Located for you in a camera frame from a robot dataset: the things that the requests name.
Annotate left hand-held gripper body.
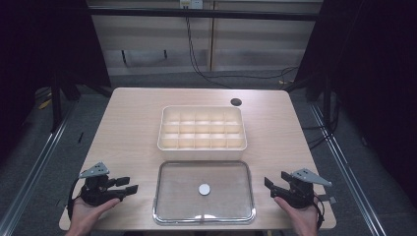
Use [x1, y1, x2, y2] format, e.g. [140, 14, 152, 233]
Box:
[78, 161, 126, 207]

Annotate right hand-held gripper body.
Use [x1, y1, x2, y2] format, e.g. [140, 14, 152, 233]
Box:
[270, 168, 333, 209]

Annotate clear plastic lid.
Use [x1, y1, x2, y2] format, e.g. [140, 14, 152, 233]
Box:
[151, 159, 257, 226]

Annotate person's left hand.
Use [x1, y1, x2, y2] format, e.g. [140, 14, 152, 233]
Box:
[64, 197, 121, 236]

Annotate person's right hand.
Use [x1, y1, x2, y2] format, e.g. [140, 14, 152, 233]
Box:
[273, 196, 320, 236]

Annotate white divided storage box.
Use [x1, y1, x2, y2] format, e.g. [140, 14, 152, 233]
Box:
[156, 104, 248, 162]

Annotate black metal stand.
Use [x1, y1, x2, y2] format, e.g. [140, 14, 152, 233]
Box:
[284, 72, 332, 124]
[49, 70, 83, 134]

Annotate yellow floor object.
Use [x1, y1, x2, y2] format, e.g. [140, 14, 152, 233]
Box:
[37, 97, 53, 111]

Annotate dark curtain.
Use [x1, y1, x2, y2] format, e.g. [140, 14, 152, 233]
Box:
[294, 0, 417, 198]
[0, 0, 112, 158]

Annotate black horizontal metal bar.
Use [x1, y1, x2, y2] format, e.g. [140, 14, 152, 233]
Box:
[86, 7, 321, 23]

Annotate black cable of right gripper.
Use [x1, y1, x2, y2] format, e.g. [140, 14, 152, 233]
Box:
[313, 194, 327, 230]

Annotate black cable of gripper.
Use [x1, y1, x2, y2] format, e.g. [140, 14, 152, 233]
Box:
[313, 194, 327, 230]
[66, 177, 84, 220]

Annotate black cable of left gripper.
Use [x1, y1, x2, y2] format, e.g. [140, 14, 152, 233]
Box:
[66, 177, 84, 220]

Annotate metal floor rail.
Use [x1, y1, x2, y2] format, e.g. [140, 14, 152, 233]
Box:
[0, 106, 79, 236]
[309, 103, 389, 236]

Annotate black cables on floor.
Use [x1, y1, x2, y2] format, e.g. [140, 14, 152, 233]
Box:
[300, 91, 341, 151]

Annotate black hanging power cable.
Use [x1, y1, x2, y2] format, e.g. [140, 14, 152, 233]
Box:
[184, 16, 300, 90]

